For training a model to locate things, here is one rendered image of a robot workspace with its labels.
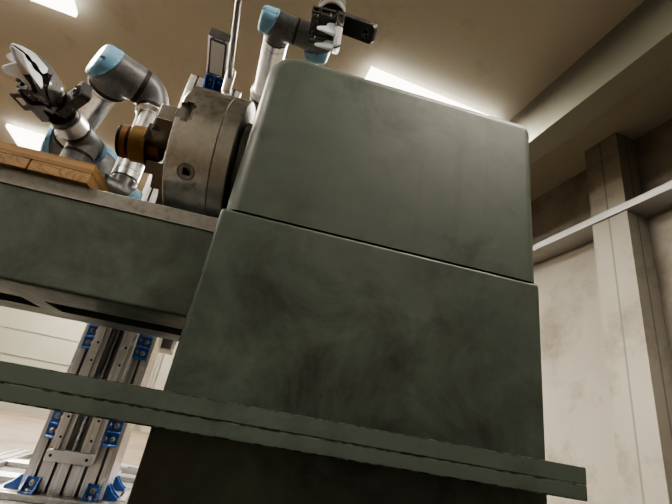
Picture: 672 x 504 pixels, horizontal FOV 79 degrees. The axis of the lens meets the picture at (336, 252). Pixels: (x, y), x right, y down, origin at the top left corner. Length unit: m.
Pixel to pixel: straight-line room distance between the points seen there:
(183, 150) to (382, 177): 0.40
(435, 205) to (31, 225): 0.70
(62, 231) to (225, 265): 0.28
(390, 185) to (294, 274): 0.26
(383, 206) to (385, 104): 0.24
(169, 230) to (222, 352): 0.25
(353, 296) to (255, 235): 0.19
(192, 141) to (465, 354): 0.65
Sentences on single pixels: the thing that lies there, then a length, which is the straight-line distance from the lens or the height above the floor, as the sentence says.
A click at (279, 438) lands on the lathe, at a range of 0.56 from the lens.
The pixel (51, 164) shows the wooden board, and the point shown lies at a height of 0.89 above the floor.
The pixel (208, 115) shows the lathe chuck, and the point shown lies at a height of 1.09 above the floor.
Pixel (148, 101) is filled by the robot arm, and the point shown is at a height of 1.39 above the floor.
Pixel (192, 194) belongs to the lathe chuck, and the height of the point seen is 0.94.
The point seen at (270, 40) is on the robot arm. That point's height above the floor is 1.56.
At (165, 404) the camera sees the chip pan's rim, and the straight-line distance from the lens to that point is 0.57.
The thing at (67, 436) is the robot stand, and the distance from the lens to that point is 1.67.
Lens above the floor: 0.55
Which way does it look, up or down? 24 degrees up
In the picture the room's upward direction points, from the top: 10 degrees clockwise
